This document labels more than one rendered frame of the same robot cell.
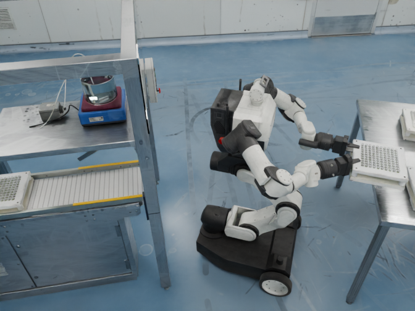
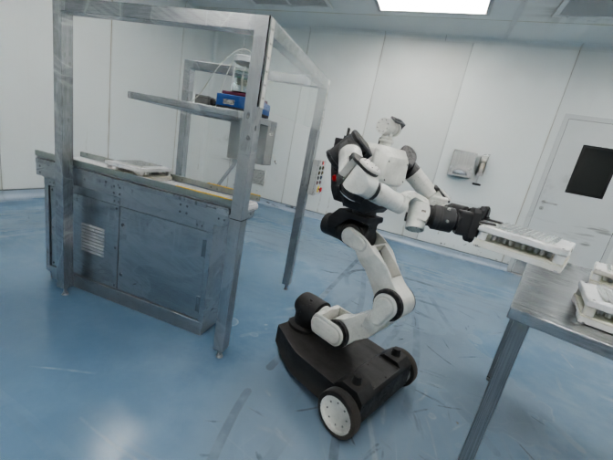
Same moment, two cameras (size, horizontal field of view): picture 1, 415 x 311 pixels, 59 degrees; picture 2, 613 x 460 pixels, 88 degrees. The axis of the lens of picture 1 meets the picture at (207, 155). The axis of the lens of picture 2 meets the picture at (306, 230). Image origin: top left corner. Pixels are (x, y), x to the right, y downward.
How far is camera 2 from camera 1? 1.21 m
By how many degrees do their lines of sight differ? 33
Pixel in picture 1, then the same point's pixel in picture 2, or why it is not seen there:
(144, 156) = (246, 134)
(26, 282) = (112, 277)
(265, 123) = (382, 152)
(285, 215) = (380, 306)
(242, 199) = not seen: hidden behind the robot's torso
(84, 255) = (166, 267)
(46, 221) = (150, 195)
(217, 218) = (310, 304)
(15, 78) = (177, 15)
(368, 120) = not seen: hidden behind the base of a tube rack
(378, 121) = not seen: hidden behind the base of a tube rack
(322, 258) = (427, 434)
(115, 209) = (207, 208)
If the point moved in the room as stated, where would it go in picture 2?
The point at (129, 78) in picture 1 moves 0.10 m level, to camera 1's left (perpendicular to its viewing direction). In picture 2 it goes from (258, 36) to (238, 35)
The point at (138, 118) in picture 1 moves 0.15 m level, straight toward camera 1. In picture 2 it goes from (253, 85) to (236, 76)
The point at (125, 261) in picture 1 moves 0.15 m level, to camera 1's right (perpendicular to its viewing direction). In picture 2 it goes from (196, 297) to (217, 308)
